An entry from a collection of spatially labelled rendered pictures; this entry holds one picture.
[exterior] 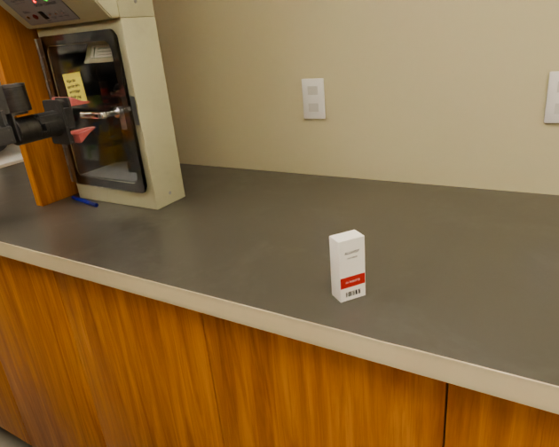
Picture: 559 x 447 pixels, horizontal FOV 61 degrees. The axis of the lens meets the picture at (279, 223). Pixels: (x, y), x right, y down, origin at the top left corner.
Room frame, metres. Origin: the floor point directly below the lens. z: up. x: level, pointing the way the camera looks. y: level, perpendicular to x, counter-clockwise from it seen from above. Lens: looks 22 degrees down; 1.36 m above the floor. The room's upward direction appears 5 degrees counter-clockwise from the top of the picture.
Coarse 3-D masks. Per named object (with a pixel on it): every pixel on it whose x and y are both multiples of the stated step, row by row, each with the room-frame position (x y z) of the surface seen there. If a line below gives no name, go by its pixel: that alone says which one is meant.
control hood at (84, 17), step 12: (0, 0) 1.28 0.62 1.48; (72, 0) 1.17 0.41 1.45; (84, 0) 1.16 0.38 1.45; (96, 0) 1.15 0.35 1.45; (108, 0) 1.18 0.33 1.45; (12, 12) 1.31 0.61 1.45; (84, 12) 1.20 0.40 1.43; (96, 12) 1.18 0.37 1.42; (108, 12) 1.17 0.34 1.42; (24, 24) 1.33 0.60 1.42; (48, 24) 1.29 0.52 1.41; (60, 24) 1.28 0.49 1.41
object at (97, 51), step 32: (96, 32) 1.21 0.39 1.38; (64, 64) 1.30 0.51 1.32; (96, 64) 1.23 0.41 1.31; (64, 96) 1.32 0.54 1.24; (96, 96) 1.25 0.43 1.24; (128, 96) 1.19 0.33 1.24; (96, 128) 1.26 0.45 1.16; (128, 128) 1.19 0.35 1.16; (96, 160) 1.28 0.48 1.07; (128, 160) 1.20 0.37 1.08
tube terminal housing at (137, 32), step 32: (128, 0) 1.22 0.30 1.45; (64, 32) 1.31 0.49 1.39; (128, 32) 1.21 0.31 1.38; (128, 64) 1.20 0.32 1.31; (160, 64) 1.28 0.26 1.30; (160, 96) 1.26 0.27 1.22; (160, 128) 1.25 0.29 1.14; (160, 160) 1.23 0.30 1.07; (96, 192) 1.32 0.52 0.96; (128, 192) 1.25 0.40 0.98; (160, 192) 1.21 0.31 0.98
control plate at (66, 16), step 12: (12, 0) 1.26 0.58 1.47; (24, 0) 1.24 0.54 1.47; (36, 0) 1.22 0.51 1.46; (48, 0) 1.21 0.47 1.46; (60, 0) 1.19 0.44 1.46; (24, 12) 1.29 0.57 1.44; (36, 12) 1.27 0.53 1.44; (60, 12) 1.23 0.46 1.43; (72, 12) 1.21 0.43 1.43; (36, 24) 1.31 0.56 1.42
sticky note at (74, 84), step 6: (78, 72) 1.27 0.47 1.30; (66, 78) 1.31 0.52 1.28; (72, 78) 1.29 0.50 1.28; (78, 78) 1.28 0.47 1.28; (66, 84) 1.31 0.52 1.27; (72, 84) 1.30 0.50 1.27; (78, 84) 1.28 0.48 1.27; (72, 90) 1.30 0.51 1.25; (78, 90) 1.28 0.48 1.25; (84, 90) 1.27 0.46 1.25; (72, 96) 1.30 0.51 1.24; (78, 96) 1.29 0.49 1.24; (84, 96) 1.27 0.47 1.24
